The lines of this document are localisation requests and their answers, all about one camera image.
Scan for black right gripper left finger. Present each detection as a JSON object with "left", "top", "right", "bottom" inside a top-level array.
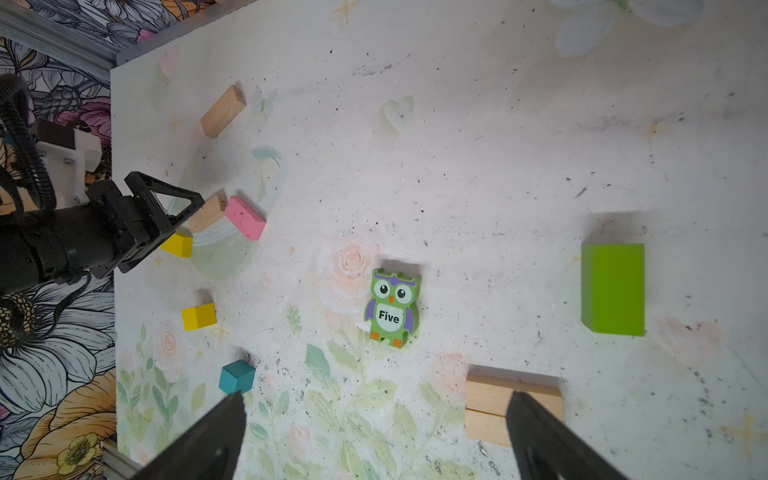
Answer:
[{"left": 133, "top": 391, "right": 247, "bottom": 480}]

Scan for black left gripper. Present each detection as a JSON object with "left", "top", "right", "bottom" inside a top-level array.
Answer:
[{"left": 56, "top": 172, "right": 205, "bottom": 279}]

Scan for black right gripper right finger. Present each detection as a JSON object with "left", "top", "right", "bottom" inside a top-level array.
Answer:
[{"left": 505, "top": 392, "right": 626, "bottom": 480}]

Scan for natural wood block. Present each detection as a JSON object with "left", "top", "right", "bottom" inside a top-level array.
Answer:
[
  {"left": 465, "top": 409, "right": 512, "bottom": 448},
  {"left": 200, "top": 85, "right": 246, "bottom": 138},
  {"left": 466, "top": 374, "right": 565, "bottom": 421},
  {"left": 186, "top": 193, "right": 228, "bottom": 233}
]

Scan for yellow long wood block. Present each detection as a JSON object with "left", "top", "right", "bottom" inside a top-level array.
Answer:
[{"left": 160, "top": 233, "right": 194, "bottom": 258}]

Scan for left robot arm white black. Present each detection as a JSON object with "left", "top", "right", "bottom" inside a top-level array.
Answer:
[{"left": 1, "top": 171, "right": 205, "bottom": 295}]

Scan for pink wood block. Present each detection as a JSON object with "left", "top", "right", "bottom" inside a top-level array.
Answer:
[{"left": 225, "top": 196, "right": 267, "bottom": 242}]

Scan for green wood block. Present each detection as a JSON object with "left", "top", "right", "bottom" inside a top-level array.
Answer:
[{"left": 581, "top": 244, "right": 645, "bottom": 337}]

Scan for teal small cube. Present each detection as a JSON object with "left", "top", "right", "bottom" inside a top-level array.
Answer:
[{"left": 219, "top": 360, "right": 255, "bottom": 395}]

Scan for yellow small cube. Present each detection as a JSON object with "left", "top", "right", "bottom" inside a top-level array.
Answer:
[{"left": 182, "top": 303, "right": 217, "bottom": 331}]

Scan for green owl number toy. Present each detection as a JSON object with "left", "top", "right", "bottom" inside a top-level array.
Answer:
[{"left": 364, "top": 268, "right": 421, "bottom": 349}]

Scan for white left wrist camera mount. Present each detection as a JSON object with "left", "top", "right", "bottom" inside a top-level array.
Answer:
[{"left": 32, "top": 120, "right": 102, "bottom": 209}]

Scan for left aluminium corner post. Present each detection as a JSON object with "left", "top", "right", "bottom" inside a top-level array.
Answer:
[{"left": 1, "top": 1, "right": 249, "bottom": 77}]

